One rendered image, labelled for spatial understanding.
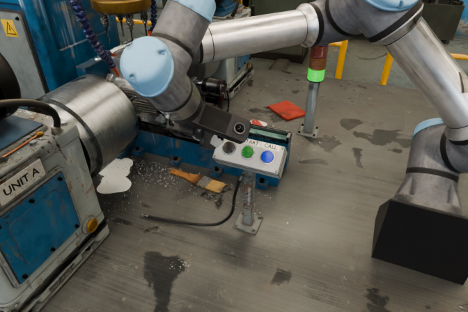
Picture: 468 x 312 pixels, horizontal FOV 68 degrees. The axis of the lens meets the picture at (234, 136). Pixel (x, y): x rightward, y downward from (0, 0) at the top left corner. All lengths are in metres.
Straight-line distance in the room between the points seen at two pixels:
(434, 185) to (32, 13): 1.17
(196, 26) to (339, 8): 0.33
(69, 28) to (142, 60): 0.82
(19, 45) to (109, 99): 0.42
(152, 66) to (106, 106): 0.50
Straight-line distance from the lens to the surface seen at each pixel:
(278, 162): 0.82
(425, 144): 0.97
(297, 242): 1.00
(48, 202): 0.84
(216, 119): 0.64
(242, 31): 0.72
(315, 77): 1.30
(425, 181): 0.94
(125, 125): 1.00
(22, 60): 1.33
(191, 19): 0.55
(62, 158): 0.85
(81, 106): 0.95
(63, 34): 1.30
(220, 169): 1.18
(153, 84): 0.50
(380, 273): 0.99
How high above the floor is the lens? 1.56
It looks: 33 degrees down
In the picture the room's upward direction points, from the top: straight up
